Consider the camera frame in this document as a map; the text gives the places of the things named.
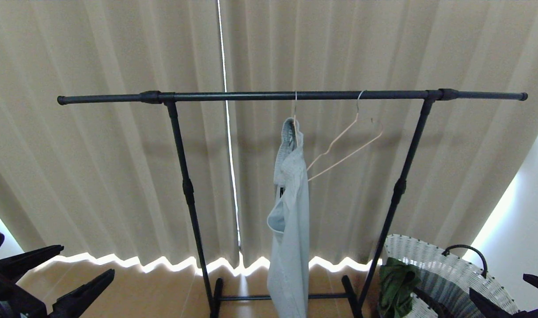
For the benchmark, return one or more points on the beige curtain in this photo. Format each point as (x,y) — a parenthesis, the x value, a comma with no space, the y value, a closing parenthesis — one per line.
(96,176)

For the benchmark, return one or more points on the green garment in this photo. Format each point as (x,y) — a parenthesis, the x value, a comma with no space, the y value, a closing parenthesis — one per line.
(397,282)

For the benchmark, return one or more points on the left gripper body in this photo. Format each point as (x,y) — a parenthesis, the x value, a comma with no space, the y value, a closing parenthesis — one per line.
(8,300)

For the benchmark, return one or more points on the white laundry basket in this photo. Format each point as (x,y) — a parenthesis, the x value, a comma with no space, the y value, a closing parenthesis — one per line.
(428,256)

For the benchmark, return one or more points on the pink clothes hanger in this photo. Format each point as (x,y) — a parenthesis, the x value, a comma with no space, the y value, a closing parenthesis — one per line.
(295,110)
(344,158)

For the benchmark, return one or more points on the black clothes rack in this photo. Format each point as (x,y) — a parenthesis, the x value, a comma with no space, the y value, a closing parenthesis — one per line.
(251,96)

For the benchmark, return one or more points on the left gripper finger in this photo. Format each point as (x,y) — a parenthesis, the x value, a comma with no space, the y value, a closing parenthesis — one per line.
(21,267)
(79,300)

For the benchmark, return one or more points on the pale grey shorts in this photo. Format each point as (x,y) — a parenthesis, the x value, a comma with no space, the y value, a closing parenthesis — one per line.
(291,247)

